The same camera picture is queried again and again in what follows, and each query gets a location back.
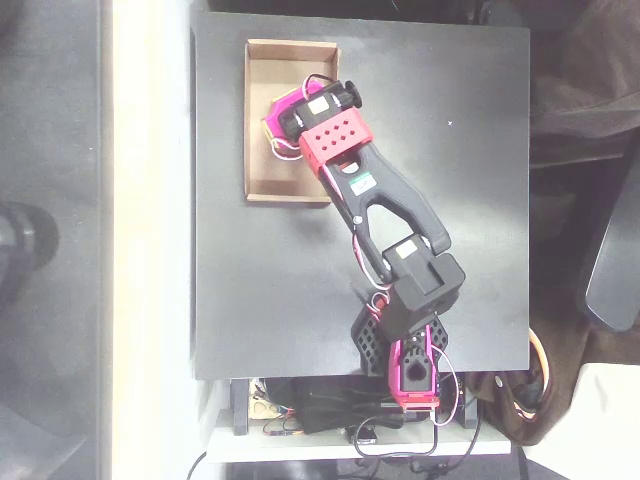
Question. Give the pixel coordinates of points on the cardboard box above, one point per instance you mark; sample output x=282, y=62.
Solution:
x=280, y=70

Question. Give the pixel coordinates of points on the dark round blurry object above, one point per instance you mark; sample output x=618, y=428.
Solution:
x=27, y=250

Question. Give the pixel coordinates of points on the black red pink robot arm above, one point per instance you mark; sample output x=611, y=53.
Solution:
x=425, y=290

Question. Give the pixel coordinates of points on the black lattice robot base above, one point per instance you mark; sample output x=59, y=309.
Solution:
x=367, y=342

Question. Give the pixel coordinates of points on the black usb plug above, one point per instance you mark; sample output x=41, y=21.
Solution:
x=365, y=436

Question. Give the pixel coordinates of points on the dark office chair armrest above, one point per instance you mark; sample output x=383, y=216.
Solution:
x=615, y=280

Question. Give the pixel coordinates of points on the white cloth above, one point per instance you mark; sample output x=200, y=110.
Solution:
x=610, y=415

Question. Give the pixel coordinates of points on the white shelf board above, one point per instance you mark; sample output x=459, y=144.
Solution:
x=300, y=447

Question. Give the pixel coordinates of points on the magenta gripper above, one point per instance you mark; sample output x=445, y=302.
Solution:
x=276, y=116

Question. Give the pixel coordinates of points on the small wooden controller board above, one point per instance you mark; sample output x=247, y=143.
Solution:
x=262, y=407

